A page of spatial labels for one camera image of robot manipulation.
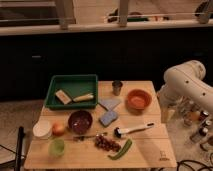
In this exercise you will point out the white black dish brush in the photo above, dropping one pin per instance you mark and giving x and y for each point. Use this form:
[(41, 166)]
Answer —
[(119, 132)]

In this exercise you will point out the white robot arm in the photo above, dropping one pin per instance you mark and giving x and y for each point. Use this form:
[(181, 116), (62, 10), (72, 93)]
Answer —
[(185, 80)]

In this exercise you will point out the orange bowl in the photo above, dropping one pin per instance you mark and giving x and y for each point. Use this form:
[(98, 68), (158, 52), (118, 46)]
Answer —
[(138, 99)]

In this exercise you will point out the purple bowl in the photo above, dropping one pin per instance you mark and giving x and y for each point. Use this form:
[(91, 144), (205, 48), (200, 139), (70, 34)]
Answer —
[(80, 122)]

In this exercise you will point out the white bowl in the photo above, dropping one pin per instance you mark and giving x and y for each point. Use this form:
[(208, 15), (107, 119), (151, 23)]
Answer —
[(42, 129)]

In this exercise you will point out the metal cup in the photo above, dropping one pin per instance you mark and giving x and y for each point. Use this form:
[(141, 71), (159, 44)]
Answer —
[(117, 85)]

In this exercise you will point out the grey blue cloth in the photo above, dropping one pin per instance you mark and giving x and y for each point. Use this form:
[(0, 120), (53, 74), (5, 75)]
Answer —
[(109, 103)]

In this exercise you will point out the blue sponge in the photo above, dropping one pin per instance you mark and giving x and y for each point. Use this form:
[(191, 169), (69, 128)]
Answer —
[(107, 118)]

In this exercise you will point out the green plastic tray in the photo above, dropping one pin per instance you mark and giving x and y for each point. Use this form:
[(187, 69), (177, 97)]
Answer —
[(74, 86)]

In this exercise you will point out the bunch of red grapes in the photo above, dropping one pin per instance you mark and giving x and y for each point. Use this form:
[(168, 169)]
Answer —
[(106, 144)]

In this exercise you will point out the metal spoon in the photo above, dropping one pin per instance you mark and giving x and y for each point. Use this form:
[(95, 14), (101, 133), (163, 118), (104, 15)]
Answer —
[(82, 138)]

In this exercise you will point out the green okra pod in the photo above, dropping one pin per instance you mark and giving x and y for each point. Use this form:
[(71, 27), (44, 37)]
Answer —
[(122, 151)]

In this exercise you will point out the orange fruit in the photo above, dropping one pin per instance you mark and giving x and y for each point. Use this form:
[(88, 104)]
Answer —
[(58, 129)]

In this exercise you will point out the green cup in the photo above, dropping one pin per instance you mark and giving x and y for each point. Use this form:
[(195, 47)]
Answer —
[(56, 147)]

